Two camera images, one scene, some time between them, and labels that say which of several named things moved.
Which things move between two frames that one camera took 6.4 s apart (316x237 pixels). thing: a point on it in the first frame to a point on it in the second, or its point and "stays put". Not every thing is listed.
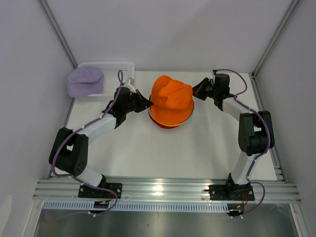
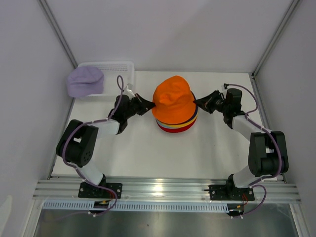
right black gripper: [198, 90] to [206, 103]
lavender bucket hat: [85, 81] stays put
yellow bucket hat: [177, 124] to [182, 124]
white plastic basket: [110, 69] stays put
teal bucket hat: [191, 116] to [161, 125]
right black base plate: [231, 192] stays put
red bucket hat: [159, 124] to [177, 130]
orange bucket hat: [172, 100] stays put
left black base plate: [86, 191] stays put
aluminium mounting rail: [283, 188] stays put
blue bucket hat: [191, 116] to [195, 114]
